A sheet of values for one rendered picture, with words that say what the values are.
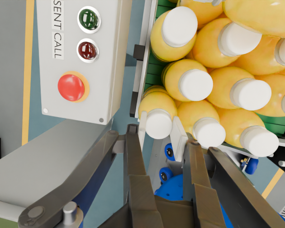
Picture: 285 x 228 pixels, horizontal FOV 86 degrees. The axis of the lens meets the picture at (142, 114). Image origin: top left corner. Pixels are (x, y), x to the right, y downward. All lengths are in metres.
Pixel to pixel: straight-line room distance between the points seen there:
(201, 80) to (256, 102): 0.08
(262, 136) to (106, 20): 0.25
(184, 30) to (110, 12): 0.09
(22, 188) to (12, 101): 1.23
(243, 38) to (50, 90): 0.26
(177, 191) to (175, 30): 0.31
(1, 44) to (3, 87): 0.37
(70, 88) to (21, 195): 0.56
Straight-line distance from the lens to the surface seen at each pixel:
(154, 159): 0.53
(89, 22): 0.21
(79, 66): 0.23
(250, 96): 0.24
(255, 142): 0.26
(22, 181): 0.78
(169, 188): 0.38
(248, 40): 0.23
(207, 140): 0.24
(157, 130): 0.22
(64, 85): 0.23
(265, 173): 1.98
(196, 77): 0.21
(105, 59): 0.22
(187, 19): 0.21
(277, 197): 2.23
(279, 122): 0.55
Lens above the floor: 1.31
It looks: 72 degrees down
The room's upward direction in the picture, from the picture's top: 168 degrees counter-clockwise
